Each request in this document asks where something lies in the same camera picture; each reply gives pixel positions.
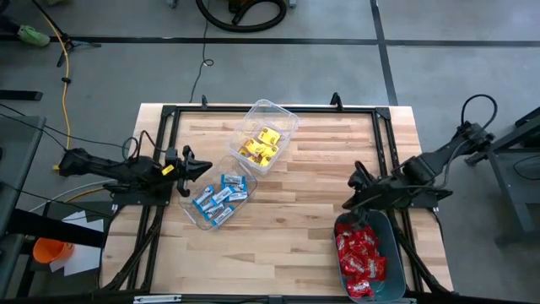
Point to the teal plastic bin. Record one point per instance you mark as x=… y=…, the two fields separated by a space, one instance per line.
x=392 y=253

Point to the grey side table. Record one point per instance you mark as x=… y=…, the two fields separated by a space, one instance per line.
x=17 y=160

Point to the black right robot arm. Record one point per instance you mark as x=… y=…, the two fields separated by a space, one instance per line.
x=422 y=169

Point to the white blue Hershey's bar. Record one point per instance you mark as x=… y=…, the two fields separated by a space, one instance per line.
x=214 y=211
x=203 y=195
x=238 y=197
x=207 y=205
x=223 y=194
x=233 y=179
x=223 y=216

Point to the orange bucket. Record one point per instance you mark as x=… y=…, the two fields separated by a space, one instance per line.
x=50 y=251

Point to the white paper sheets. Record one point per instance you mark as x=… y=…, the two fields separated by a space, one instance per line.
x=84 y=262

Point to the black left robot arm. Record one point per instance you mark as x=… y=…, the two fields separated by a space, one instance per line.
x=109 y=171

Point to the clear square plastic bin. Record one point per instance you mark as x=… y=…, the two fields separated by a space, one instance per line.
x=274 y=118

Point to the black diagonal beam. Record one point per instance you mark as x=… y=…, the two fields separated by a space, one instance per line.
x=55 y=229

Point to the black tripod stand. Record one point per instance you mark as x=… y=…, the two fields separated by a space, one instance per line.
x=69 y=42

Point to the clear long plastic bin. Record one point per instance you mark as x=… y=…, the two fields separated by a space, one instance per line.
x=234 y=168

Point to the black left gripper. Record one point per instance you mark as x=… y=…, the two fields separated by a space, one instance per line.
x=185 y=169

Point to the dark grey metal desk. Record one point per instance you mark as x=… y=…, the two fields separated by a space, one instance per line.
x=512 y=190

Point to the silver metal bracket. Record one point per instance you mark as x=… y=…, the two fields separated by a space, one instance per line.
x=157 y=299
x=411 y=301

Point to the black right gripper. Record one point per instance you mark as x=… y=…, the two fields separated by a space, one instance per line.
x=371 y=196

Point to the black floor strip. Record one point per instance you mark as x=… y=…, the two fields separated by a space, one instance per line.
x=21 y=95

